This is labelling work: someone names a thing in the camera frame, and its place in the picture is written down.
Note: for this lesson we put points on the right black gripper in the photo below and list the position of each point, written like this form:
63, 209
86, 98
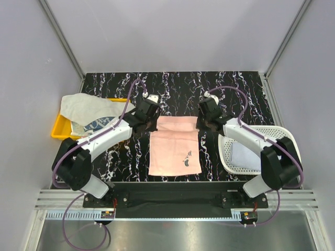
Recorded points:
199, 124

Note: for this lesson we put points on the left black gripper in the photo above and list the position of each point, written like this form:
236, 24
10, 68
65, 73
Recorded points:
153, 128

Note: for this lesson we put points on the pink towel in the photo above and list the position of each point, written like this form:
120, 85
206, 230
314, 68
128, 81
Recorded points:
174, 147

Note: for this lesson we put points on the light blue towel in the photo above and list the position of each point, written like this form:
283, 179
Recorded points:
243, 157

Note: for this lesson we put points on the cream white towel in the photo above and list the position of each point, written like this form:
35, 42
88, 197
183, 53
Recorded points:
85, 109

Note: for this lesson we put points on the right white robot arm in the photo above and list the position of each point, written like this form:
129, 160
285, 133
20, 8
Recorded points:
279, 159

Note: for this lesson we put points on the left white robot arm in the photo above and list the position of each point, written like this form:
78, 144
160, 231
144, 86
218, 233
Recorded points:
73, 162

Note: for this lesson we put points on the black marble pattern mat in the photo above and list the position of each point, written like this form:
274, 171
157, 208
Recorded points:
179, 95

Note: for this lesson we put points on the white perforated plastic basket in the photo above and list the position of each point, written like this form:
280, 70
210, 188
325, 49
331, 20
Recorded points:
225, 143

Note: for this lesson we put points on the blue patterned white towel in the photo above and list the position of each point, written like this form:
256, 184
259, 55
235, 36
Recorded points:
94, 126

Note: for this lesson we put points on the yellow plastic tray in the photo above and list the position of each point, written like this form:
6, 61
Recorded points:
62, 126

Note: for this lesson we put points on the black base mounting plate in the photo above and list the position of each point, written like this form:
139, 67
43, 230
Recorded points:
176, 200

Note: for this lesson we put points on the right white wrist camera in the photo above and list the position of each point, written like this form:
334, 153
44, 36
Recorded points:
214, 97

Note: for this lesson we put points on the slotted cable duct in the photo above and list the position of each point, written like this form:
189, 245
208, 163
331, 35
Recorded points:
80, 215

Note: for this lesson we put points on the left aluminium frame post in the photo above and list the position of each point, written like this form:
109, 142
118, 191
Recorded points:
61, 37

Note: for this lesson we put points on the aluminium frame post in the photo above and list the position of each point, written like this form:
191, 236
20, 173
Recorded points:
289, 34
61, 37

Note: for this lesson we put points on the right aluminium frame post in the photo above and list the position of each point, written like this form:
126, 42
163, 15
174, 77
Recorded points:
289, 34

